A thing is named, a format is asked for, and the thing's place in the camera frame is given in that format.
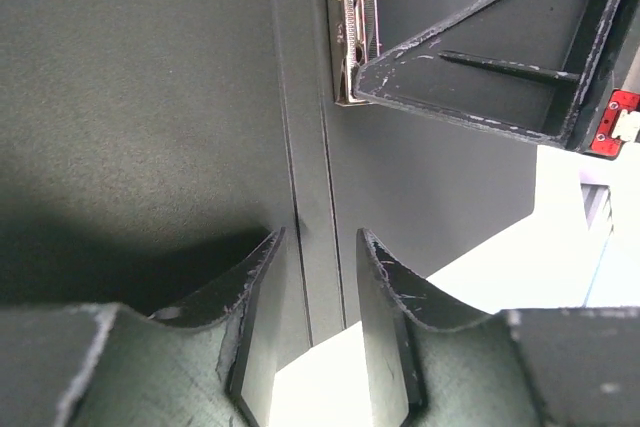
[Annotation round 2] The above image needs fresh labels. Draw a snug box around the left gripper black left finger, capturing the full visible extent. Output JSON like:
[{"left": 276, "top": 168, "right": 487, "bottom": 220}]
[{"left": 1, "top": 229, "right": 286, "bottom": 426}]

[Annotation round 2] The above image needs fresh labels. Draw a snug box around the red and black file folder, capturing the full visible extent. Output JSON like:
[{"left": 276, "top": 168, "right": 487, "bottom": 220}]
[{"left": 0, "top": 0, "right": 614, "bottom": 348}]

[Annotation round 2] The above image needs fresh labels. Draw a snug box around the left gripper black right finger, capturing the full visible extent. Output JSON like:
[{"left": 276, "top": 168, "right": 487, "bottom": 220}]
[{"left": 354, "top": 227, "right": 640, "bottom": 427}]

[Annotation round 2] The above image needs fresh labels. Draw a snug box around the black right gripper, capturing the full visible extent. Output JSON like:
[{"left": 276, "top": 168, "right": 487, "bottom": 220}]
[{"left": 354, "top": 0, "right": 639, "bottom": 160}]

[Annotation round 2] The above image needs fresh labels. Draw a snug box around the aluminium right side rail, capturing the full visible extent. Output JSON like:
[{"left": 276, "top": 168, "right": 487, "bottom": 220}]
[{"left": 581, "top": 184, "right": 614, "bottom": 235}]

